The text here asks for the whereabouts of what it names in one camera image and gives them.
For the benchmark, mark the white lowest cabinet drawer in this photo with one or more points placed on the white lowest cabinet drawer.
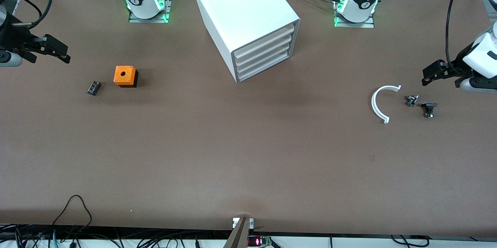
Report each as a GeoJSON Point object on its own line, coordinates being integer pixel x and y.
{"type": "Point", "coordinates": [264, 66]}

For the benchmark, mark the orange box with hole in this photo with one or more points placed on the orange box with hole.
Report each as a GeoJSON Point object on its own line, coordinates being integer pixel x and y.
{"type": "Point", "coordinates": [124, 74]}

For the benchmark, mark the small red display module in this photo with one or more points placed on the small red display module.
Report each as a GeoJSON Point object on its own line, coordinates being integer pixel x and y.
{"type": "Point", "coordinates": [257, 241]}

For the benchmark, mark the small metal switch part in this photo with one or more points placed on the small metal switch part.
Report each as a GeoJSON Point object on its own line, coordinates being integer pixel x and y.
{"type": "Point", "coordinates": [412, 100]}

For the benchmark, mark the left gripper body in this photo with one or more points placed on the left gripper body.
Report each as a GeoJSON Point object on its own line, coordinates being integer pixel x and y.
{"type": "Point", "coordinates": [461, 63]}

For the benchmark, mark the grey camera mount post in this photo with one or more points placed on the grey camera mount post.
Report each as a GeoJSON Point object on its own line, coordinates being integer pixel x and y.
{"type": "Point", "coordinates": [238, 236]}

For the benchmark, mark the small black switch part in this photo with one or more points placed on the small black switch part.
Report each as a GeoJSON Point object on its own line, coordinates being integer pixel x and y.
{"type": "Point", "coordinates": [429, 106]}

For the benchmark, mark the white curved plastic bracket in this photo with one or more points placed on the white curved plastic bracket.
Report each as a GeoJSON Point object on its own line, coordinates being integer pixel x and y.
{"type": "Point", "coordinates": [373, 102]}

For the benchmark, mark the small black terminal block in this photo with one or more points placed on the small black terminal block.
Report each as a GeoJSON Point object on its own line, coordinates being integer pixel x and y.
{"type": "Point", "coordinates": [94, 88]}

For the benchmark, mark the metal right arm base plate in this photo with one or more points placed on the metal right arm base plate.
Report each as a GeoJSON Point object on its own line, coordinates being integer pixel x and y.
{"type": "Point", "coordinates": [169, 3]}

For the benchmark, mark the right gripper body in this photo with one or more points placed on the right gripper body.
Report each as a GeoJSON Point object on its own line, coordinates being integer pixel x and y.
{"type": "Point", "coordinates": [15, 37]}

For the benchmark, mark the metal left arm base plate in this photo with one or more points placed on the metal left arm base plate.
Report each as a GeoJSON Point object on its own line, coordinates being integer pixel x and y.
{"type": "Point", "coordinates": [355, 25]}

